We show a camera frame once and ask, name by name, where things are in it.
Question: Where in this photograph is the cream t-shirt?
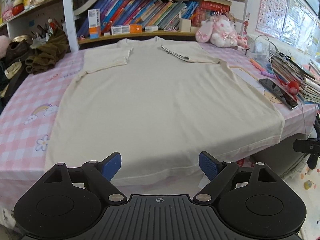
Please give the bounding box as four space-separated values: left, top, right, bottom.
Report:
44 37 285 186

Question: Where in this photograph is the black smartphone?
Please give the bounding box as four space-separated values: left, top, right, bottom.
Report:
259 79 298 110

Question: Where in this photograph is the stack of notebooks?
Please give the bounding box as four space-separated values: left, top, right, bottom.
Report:
270 53 319 103

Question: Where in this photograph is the pink checkered table mat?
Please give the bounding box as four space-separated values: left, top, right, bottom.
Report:
1 44 318 231

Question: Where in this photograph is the orange marker pen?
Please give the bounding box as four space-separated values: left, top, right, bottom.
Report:
249 59 265 72

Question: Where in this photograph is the white power adapter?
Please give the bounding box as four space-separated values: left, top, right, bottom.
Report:
246 34 279 61

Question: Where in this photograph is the brown velvet cloth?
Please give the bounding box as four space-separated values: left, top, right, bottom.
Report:
25 27 70 75

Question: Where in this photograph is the pink white plush bunny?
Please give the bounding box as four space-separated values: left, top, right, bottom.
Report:
195 15 249 49

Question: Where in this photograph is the beige pen holder box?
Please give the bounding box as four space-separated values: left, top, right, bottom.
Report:
178 18 191 33

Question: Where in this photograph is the flat white orange box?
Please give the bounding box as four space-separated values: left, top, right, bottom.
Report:
111 24 143 36

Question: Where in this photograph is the white charger on shelf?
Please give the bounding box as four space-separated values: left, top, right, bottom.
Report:
144 25 158 33

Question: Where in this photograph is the brass bowl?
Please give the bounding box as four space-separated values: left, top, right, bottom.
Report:
12 35 33 45

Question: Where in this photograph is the tall white orange box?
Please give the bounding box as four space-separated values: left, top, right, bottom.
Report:
88 9 101 39

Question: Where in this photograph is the white wooden bookshelf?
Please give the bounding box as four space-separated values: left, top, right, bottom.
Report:
0 0 251 53

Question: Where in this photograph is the row of colourful books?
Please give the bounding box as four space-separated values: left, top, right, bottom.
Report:
93 0 232 35

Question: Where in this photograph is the alphabet wall poster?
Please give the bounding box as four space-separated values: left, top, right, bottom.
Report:
255 0 319 58

